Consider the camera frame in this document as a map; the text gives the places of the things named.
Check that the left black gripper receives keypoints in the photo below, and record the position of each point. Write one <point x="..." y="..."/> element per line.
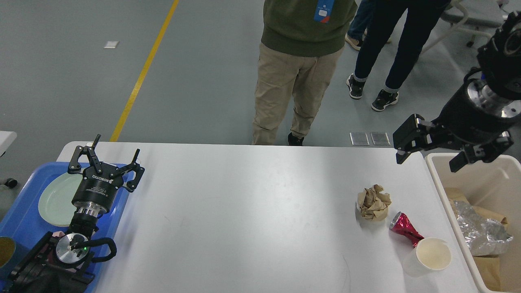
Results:
<point x="97" y="189"/>

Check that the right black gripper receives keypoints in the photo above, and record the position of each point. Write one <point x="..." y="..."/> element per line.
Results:
<point x="474" y="120"/>

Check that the brown paper bag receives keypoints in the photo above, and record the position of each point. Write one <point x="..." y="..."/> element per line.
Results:
<point x="455" y="194"/>
<point x="489" y="269"/>

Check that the light green plate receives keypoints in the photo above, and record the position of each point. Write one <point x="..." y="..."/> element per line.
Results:
<point x="55" y="203"/>

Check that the pink mug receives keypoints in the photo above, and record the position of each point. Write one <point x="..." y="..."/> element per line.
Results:
<point x="58" y="234"/>

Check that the red foil wrapper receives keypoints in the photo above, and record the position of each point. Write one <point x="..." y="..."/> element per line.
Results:
<point x="401" y="225"/>

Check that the brown paper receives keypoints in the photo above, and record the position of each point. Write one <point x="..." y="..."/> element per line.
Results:
<point x="373" y="203"/>

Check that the aluminium foil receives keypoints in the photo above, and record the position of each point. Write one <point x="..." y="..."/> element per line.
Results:
<point x="484" y="237"/>

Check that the white paper cup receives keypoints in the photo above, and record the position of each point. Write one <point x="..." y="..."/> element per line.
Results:
<point x="430" y="254"/>

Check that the blue-grey mug yellow inside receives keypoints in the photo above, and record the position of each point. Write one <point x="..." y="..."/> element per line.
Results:
<point x="6" y="252"/>

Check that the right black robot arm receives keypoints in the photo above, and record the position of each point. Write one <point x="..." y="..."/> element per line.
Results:
<point x="499" y="59"/>

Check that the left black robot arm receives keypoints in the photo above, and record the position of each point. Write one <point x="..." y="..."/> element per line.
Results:
<point x="70" y="264"/>

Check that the beige plastic bin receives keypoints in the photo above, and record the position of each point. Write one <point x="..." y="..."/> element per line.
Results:
<point x="495" y="186"/>

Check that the brown bag in bin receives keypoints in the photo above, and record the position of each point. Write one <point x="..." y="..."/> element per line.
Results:
<point x="488" y="214"/>

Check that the right white office chair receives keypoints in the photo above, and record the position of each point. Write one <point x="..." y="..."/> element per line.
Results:
<point x="470" y="16"/>

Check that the person in blue jeans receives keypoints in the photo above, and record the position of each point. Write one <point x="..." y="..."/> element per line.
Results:
<point x="360" y="23"/>

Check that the person in khaki trousers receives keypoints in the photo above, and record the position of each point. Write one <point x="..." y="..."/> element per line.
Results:
<point x="301" y="43"/>

